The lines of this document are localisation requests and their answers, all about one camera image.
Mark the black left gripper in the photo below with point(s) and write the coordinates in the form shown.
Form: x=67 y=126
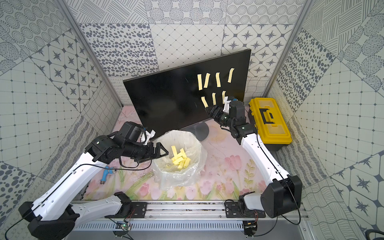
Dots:
x=153 y=150

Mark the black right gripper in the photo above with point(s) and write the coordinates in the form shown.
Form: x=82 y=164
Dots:
x=214 y=114

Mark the yellow sticky note strip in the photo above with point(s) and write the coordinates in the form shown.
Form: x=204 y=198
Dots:
x=207 y=78
x=223 y=97
x=200 y=85
x=230 y=75
x=204 y=102
x=218 y=80
x=214 y=98

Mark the bin with clear plastic liner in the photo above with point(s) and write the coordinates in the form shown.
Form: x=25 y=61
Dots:
x=169 y=175

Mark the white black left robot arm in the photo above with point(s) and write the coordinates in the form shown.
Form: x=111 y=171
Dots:
x=53 y=216

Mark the round grey monitor stand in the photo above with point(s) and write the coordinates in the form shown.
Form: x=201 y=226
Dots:
x=200 y=130

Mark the pile of yellow sticky notes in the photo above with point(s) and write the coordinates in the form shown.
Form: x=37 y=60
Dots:
x=180 y=158

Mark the black computer monitor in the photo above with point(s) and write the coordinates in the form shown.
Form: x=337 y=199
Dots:
x=171 y=100

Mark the blue grey screwdriver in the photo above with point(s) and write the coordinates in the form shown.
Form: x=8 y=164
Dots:
x=106 y=172

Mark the floral pink table mat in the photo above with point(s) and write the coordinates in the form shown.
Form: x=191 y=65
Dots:
x=229 y=172

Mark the yellow black toolbox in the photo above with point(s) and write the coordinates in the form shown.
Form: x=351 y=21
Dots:
x=266 y=116

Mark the small green circuit board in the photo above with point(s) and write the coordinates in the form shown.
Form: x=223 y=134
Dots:
x=126 y=227

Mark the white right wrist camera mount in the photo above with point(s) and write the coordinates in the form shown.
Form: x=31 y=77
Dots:
x=227 y=100

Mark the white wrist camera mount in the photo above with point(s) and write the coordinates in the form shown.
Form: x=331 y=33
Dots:
x=147 y=136
x=227 y=100

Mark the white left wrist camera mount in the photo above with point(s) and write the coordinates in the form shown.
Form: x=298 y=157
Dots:
x=147 y=136

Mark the black motor under rail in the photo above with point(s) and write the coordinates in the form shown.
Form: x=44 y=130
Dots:
x=250 y=228

